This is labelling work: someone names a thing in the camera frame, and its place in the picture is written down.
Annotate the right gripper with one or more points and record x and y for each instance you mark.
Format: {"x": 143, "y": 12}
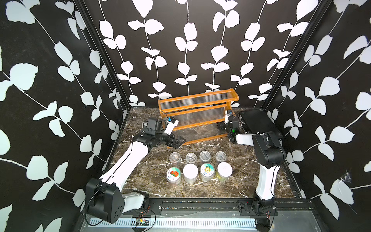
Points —
{"x": 221, "y": 125}

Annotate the black flat case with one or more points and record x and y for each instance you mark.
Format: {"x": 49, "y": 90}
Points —
{"x": 255, "y": 120}

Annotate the white large jar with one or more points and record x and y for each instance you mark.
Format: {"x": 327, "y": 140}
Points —
{"x": 190, "y": 173}

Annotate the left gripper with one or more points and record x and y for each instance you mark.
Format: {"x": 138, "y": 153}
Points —
{"x": 176, "y": 144}

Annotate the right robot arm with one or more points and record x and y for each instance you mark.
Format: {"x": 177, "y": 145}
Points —
{"x": 269, "y": 153}

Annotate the yellow green label jar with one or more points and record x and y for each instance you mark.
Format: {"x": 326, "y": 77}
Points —
{"x": 207, "y": 172}

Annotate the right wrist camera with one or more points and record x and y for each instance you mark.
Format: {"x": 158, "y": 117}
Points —
{"x": 228, "y": 113}

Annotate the black front rail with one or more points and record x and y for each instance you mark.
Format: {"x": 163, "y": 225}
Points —
{"x": 245, "y": 207}

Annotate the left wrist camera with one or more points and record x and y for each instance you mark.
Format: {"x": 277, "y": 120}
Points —
{"x": 171, "y": 124}

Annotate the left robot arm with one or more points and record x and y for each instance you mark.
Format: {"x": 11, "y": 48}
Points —
{"x": 104, "y": 198}

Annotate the green label large jar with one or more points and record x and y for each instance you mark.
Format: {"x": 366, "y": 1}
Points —
{"x": 224, "y": 171}

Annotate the orange wooden shelf rack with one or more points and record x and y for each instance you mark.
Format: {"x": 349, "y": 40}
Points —
{"x": 199, "y": 109}

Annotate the small seed jar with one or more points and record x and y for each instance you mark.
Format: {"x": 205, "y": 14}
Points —
{"x": 191, "y": 158}
{"x": 175, "y": 158}
{"x": 205, "y": 157}
{"x": 220, "y": 156}

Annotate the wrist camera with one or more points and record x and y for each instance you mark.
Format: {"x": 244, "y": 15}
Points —
{"x": 228, "y": 113}
{"x": 171, "y": 124}

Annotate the small circuit board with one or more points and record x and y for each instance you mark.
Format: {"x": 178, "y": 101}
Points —
{"x": 142, "y": 222}

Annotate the white slotted cable duct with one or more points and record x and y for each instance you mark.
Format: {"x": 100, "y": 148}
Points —
{"x": 183, "y": 223}

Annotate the red label large jar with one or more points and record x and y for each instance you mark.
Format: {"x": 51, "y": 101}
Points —
{"x": 173, "y": 175}

